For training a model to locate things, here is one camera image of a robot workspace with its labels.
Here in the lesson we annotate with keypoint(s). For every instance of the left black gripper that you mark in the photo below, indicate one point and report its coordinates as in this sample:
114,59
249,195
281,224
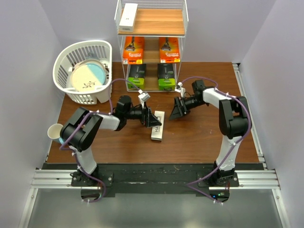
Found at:
147,118

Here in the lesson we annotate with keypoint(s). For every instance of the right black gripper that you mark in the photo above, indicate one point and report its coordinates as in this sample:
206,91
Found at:
176,112

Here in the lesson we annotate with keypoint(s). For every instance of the white Harry's box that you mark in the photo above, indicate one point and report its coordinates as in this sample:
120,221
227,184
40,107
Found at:
157,132

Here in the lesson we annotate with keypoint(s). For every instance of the green black razor box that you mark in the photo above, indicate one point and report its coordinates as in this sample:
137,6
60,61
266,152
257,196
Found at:
166,77
136,76

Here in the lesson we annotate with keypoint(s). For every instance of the orange Gillette razor pack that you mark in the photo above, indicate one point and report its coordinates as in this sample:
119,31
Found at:
133,50
169,50

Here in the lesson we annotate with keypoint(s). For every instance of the grey Harry's box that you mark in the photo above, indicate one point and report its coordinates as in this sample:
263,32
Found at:
128,17

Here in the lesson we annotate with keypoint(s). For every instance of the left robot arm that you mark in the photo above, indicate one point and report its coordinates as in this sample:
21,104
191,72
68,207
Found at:
80,130

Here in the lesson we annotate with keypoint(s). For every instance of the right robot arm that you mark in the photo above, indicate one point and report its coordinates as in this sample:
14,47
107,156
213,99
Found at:
234,123

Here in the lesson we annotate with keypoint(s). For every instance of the cream and blue plate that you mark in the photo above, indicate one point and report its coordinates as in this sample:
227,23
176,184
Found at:
88,75

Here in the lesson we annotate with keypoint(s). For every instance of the cream paper cup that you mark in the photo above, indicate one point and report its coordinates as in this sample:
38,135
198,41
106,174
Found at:
54,133

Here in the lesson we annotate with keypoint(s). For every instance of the white plastic laundry basket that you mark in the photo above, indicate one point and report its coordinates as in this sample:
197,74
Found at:
99,50

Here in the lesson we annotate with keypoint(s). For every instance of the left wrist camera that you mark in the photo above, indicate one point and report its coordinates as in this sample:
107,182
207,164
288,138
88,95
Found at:
143,97

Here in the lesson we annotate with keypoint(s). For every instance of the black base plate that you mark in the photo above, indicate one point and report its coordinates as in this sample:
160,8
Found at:
168,178

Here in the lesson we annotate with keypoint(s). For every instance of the white wire wooden shelf unit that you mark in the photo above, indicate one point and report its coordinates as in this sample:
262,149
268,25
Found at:
154,19

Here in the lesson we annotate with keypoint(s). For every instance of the aluminium rail frame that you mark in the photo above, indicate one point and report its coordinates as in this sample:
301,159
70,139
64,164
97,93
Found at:
61,198

